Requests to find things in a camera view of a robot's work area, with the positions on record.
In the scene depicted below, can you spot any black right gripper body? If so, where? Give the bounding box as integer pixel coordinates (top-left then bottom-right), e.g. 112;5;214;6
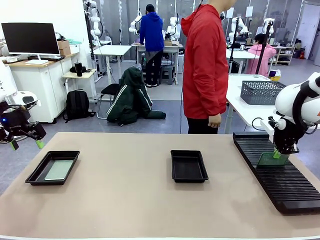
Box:
272;123;305;155

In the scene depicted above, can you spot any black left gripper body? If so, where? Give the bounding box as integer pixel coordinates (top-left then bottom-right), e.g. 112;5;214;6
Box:
0;106;31;144

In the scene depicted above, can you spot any green glass plate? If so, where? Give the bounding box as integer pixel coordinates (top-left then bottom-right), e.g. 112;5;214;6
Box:
44;159;75;181
256;152;290;168

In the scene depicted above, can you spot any black ESD tray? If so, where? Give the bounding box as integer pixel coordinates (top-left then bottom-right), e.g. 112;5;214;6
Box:
24;150;81;187
170;149;209;184

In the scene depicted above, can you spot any person's right hand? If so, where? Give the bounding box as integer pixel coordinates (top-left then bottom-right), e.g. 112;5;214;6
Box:
207;113;222;129

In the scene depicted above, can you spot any black slotted PCB rack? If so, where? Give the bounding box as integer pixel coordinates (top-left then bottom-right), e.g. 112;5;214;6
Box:
232;131;320;215

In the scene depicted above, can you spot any white cabinet wood top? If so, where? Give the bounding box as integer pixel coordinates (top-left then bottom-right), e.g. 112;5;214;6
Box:
4;52;81;124

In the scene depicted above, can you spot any black backpack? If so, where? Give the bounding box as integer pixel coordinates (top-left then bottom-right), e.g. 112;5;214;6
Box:
62;89;97;123

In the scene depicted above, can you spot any grey plastic mesh basket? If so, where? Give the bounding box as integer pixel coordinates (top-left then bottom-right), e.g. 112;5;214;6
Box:
240;80;287;106

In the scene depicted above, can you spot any yellow box with white bag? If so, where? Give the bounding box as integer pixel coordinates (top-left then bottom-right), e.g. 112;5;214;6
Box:
269;69;282;81

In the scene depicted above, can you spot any black keyboard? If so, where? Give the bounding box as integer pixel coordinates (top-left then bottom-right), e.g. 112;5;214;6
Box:
27;55;66;62

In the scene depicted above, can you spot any small wood-top side table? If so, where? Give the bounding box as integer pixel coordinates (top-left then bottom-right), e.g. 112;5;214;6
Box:
61;68;98;105

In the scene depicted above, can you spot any black tumbler with straw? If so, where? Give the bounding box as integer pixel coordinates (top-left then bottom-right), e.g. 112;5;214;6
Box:
74;58;84;77

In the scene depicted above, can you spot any black folding chair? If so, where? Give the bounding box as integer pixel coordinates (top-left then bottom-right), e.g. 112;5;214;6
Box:
96;83;121;120

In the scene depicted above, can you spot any black computer monitor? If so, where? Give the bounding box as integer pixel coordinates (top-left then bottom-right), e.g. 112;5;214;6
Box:
1;22;61;66

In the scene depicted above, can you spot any metal storage shelf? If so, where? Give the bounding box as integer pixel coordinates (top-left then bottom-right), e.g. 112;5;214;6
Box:
271;44;296;66

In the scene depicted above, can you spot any brown cardboard box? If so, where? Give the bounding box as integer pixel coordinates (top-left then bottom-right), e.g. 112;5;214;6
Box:
56;39;72;56

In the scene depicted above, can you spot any black tripod pole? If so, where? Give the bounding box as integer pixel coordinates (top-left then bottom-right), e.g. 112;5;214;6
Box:
255;21;274;75

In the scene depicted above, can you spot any dark green jacket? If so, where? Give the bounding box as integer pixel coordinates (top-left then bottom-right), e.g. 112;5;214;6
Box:
106;63;167;127

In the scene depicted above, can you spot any white height-adjustable desk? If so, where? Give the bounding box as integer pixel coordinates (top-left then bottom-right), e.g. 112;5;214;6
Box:
92;44;133;83

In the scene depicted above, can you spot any person in red jacket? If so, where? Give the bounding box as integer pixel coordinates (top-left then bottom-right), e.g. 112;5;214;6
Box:
180;0;237;135

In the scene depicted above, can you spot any grey plastic stool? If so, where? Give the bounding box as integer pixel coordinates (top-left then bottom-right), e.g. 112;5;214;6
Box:
159;64;175;86

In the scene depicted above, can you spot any background workbench with robots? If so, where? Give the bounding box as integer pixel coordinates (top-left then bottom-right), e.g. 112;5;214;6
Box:
131;41;186;85

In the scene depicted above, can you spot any person in blue hoodie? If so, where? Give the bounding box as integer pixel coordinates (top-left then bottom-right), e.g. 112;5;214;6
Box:
134;3;165;88

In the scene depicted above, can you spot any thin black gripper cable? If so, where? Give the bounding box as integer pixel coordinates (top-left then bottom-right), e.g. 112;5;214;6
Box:
251;116;270;131

